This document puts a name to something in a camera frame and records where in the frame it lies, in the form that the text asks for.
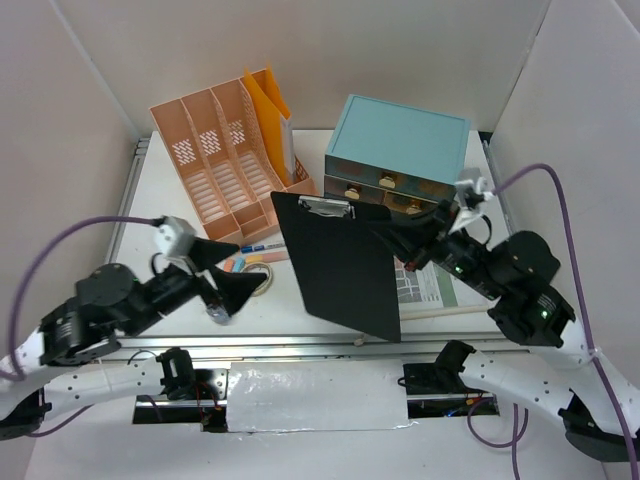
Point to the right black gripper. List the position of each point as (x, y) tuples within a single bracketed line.
[(415, 237)]

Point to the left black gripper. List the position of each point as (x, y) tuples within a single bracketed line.
[(234, 288)]

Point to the clear document pouch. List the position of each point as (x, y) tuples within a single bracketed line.
[(433, 292)]

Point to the black clipboard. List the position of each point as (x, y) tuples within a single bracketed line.
[(345, 273)]

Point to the orange folder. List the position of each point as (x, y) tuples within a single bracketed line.
[(274, 119)]

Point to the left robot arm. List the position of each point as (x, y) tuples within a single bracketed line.
[(110, 302)]

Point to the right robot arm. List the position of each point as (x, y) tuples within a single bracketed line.
[(597, 407)]

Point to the orange blue glue stick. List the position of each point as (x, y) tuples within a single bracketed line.
[(234, 265)]

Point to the blue white marker pen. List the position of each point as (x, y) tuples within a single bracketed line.
[(262, 247)]

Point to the pink yellow highlighter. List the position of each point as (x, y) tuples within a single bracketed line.
[(267, 257)]

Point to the teal drawer cabinet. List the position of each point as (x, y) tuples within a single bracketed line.
[(406, 139)]

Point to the pink plastic file organizer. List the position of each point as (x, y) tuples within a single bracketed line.
[(215, 143)]

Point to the white foil covered plate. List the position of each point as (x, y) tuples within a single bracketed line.
[(328, 395)]

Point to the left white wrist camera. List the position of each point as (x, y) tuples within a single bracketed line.
[(174, 237)]

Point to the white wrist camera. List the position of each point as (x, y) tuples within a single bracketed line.
[(174, 237), (473, 193)]

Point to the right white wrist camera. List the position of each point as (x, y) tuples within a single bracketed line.
[(473, 193)]

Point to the aluminium rail frame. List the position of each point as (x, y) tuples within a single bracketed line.
[(274, 325)]

